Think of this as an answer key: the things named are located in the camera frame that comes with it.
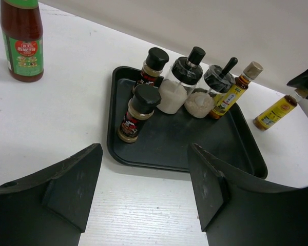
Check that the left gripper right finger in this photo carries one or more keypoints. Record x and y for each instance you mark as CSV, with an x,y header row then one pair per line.
x,y
237,208

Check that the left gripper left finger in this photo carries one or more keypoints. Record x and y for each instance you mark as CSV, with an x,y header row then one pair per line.
x,y
51,206

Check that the yellow label bottle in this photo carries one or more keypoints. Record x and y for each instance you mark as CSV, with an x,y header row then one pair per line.
x,y
250,73
278,110

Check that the white powder shaker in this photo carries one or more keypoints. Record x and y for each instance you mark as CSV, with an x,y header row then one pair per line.
x,y
219,81
180,81

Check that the small spice jar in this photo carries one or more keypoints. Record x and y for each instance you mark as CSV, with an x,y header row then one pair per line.
x,y
140,109
152,67

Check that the red chili sauce bottle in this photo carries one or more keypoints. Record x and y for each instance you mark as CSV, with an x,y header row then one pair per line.
x,y
22,30

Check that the black plastic tray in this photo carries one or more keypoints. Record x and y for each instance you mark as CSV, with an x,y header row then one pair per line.
x,y
163,141

